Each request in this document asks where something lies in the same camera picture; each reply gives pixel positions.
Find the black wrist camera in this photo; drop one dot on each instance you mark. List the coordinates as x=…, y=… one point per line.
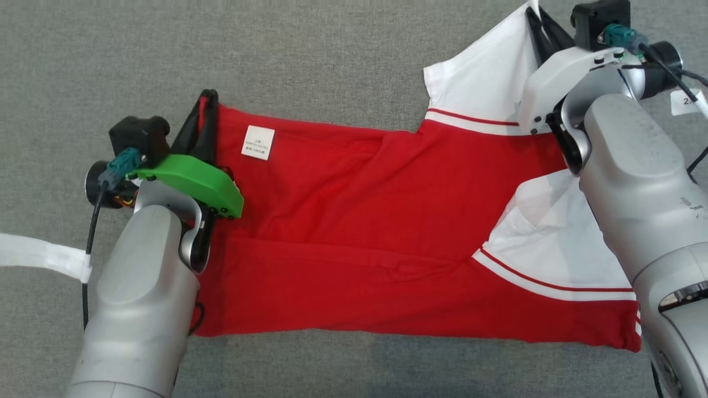
x=597, y=19
x=138, y=135

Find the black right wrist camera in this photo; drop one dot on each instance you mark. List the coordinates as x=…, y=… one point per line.
x=597, y=19

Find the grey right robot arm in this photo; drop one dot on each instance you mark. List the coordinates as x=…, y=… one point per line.
x=636, y=193

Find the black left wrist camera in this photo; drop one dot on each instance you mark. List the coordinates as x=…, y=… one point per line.
x=138, y=135

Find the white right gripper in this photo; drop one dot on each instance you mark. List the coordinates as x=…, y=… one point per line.
x=545, y=83

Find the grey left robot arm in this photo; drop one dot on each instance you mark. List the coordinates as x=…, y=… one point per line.
x=138, y=304

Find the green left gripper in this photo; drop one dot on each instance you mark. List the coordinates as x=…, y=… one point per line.
x=199, y=179

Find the red jersey with white sleeves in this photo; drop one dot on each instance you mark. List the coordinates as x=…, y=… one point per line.
x=359, y=221

